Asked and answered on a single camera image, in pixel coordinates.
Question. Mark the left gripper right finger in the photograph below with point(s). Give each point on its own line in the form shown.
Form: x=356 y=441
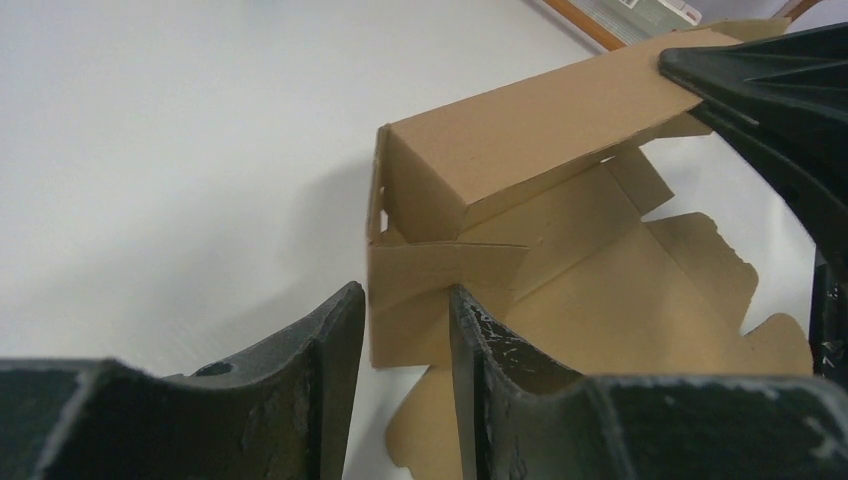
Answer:
x=521 y=414

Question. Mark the brown cardboard box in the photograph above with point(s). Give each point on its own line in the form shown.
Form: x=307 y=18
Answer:
x=534 y=196

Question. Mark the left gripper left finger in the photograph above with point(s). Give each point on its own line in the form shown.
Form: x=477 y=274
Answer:
x=279 y=409

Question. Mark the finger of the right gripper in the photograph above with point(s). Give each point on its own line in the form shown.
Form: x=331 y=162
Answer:
x=781 y=103

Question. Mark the white green product box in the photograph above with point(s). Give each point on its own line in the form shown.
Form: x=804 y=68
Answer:
x=633 y=21

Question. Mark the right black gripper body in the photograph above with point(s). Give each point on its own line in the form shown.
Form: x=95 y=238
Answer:
x=828 y=324

